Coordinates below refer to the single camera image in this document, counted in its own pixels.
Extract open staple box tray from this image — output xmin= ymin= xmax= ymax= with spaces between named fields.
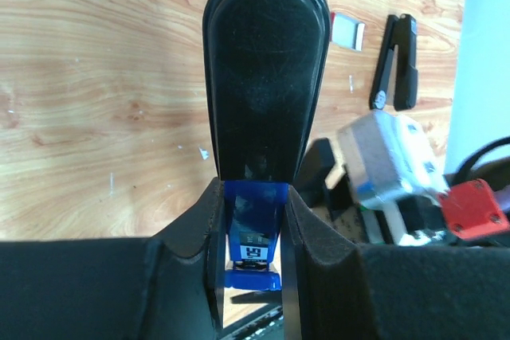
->
xmin=330 ymin=12 xmax=365 ymax=52

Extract small black clip object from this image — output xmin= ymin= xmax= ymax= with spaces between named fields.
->
xmin=368 ymin=14 xmax=418 ymax=111

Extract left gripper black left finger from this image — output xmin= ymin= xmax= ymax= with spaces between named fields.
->
xmin=1 ymin=179 xmax=225 ymax=339

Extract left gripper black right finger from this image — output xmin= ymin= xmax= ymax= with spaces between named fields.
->
xmin=283 ymin=190 xmax=509 ymax=339

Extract blue black stapler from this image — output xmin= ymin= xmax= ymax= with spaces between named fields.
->
xmin=202 ymin=0 xmax=332 ymax=291

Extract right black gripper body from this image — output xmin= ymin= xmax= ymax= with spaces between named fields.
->
xmin=294 ymin=139 xmax=454 ymax=244

